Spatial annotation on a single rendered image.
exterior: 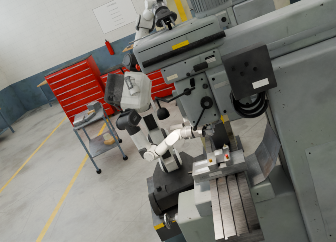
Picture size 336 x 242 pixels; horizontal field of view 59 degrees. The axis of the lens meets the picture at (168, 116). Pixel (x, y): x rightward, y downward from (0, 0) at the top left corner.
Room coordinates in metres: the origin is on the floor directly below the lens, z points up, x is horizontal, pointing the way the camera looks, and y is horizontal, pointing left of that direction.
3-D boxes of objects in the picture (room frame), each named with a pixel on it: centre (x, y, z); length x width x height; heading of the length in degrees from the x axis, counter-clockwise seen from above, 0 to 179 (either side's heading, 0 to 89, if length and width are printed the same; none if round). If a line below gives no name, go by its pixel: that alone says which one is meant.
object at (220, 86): (1.65, -0.40, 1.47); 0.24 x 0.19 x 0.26; 167
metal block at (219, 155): (1.69, -0.21, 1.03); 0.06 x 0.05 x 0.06; 165
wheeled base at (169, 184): (2.48, 0.15, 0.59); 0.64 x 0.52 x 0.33; 0
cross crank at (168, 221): (1.81, 0.28, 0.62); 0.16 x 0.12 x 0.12; 77
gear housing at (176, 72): (1.68, -0.25, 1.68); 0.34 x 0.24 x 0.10; 77
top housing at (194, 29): (1.69, -0.22, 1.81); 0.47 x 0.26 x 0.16; 77
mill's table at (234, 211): (1.74, -0.22, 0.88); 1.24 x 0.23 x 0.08; 167
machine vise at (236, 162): (1.69, -0.18, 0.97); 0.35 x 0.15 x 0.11; 75
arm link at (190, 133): (1.74, -0.13, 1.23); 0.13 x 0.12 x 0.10; 150
